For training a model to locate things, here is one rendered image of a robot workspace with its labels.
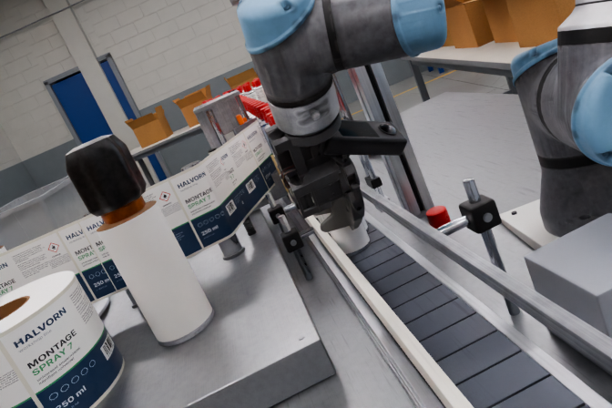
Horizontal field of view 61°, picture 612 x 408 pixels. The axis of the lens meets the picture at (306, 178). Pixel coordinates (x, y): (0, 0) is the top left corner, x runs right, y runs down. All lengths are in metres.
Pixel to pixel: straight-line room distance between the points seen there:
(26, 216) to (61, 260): 1.74
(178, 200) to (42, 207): 1.79
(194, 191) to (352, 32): 0.53
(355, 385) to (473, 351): 0.16
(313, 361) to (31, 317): 0.34
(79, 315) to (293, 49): 0.45
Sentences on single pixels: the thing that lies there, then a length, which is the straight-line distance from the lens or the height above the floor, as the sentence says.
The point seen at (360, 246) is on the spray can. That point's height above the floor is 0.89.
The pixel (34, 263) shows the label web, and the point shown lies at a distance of 1.02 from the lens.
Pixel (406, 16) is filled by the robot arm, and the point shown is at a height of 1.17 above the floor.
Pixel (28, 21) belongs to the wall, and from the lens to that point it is 9.14.
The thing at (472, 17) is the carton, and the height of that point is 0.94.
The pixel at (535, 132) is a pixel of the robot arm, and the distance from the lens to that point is 0.70.
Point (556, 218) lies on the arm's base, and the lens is 0.71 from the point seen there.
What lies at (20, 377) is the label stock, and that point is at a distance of 0.73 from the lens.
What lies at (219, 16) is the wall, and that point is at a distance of 8.38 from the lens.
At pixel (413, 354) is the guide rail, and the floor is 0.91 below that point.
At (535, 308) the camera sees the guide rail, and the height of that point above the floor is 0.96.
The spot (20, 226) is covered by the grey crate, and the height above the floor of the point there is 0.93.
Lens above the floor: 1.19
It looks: 14 degrees down
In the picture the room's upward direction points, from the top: 24 degrees counter-clockwise
